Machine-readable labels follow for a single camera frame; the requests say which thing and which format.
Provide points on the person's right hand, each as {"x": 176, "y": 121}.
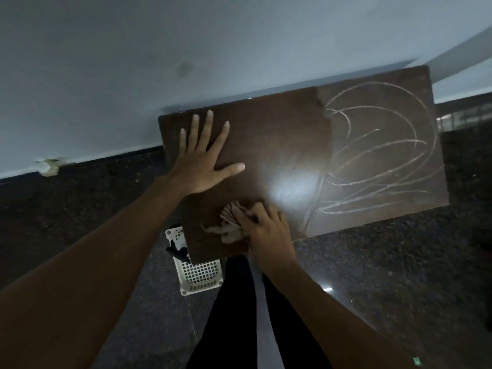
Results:
{"x": 269, "y": 238}

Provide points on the person's left hand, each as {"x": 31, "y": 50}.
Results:
{"x": 200, "y": 169}

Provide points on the striped brown cleaning cloth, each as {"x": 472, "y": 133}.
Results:
{"x": 226, "y": 230}

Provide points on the white spray bottle black trigger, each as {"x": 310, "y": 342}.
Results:
{"x": 178, "y": 252}

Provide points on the person's left forearm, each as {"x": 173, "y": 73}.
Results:
{"x": 77, "y": 284}

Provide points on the person's right forearm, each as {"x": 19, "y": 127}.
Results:
{"x": 326, "y": 322}

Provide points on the person's black trousers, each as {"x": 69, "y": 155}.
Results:
{"x": 226, "y": 322}

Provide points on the white plastic lattice basket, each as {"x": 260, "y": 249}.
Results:
{"x": 200, "y": 274}

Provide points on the dark wooden table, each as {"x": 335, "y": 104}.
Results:
{"x": 276, "y": 142}

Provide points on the white plaster lump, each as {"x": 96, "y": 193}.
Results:
{"x": 50, "y": 167}

